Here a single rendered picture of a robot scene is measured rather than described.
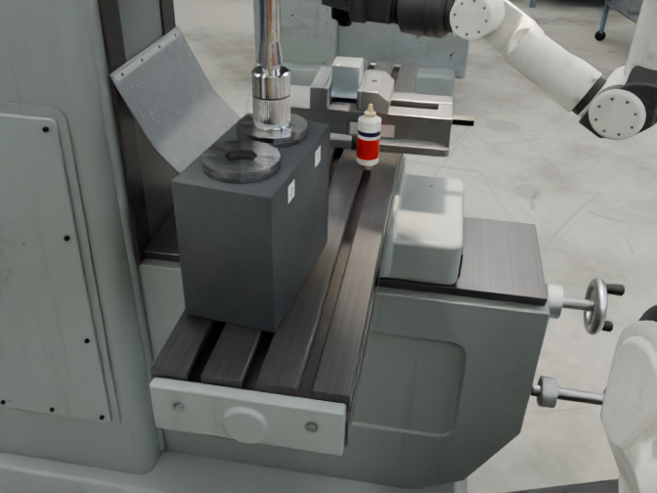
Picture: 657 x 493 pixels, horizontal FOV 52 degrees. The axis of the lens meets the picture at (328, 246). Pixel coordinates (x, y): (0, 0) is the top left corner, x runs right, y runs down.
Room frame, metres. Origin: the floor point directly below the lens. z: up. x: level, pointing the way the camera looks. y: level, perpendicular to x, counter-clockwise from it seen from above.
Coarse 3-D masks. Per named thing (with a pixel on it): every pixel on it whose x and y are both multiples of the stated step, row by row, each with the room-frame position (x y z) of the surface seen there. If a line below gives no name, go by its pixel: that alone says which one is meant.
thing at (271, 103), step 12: (252, 84) 0.80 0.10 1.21; (264, 84) 0.78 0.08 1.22; (276, 84) 0.78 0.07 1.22; (288, 84) 0.80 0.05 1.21; (252, 96) 0.80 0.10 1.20; (264, 96) 0.78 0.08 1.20; (276, 96) 0.78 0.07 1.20; (288, 96) 0.80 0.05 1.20; (252, 108) 0.80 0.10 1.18; (264, 108) 0.78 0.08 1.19; (276, 108) 0.78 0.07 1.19; (288, 108) 0.80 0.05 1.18; (264, 120) 0.78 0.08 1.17; (276, 120) 0.78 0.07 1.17; (288, 120) 0.80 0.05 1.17
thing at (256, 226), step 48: (240, 144) 0.74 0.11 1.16; (288, 144) 0.77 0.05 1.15; (192, 192) 0.66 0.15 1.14; (240, 192) 0.65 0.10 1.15; (288, 192) 0.69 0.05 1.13; (192, 240) 0.66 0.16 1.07; (240, 240) 0.65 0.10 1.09; (288, 240) 0.69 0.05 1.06; (192, 288) 0.67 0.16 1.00; (240, 288) 0.65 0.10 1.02; (288, 288) 0.68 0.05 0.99
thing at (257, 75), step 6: (282, 66) 0.82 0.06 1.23; (252, 72) 0.80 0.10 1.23; (258, 72) 0.79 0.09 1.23; (264, 72) 0.79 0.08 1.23; (276, 72) 0.80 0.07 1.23; (282, 72) 0.80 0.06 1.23; (288, 72) 0.80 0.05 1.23; (252, 78) 0.80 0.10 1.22; (258, 78) 0.79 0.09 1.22; (264, 78) 0.78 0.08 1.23; (270, 78) 0.78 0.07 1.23; (276, 78) 0.78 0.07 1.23; (282, 78) 0.79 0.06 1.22; (288, 78) 0.80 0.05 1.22
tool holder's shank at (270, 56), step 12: (264, 0) 0.79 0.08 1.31; (276, 0) 0.80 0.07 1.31; (264, 12) 0.79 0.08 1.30; (276, 12) 0.80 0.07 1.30; (264, 24) 0.79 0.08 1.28; (276, 24) 0.80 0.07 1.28; (264, 36) 0.79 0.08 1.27; (276, 36) 0.80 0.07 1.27; (264, 48) 0.79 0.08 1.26; (276, 48) 0.80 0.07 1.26; (264, 60) 0.79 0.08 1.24; (276, 60) 0.79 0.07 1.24
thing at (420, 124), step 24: (312, 96) 1.21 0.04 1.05; (408, 96) 1.28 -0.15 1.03; (432, 96) 1.29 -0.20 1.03; (312, 120) 1.21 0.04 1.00; (336, 120) 1.20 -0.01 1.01; (384, 120) 1.19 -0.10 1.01; (408, 120) 1.18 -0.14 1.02; (432, 120) 1.17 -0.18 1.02; (336, 144) 1.19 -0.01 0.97; (384, 144) 1.18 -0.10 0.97; (408, 144) 1.17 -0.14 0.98; (432, 144) 1.17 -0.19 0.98
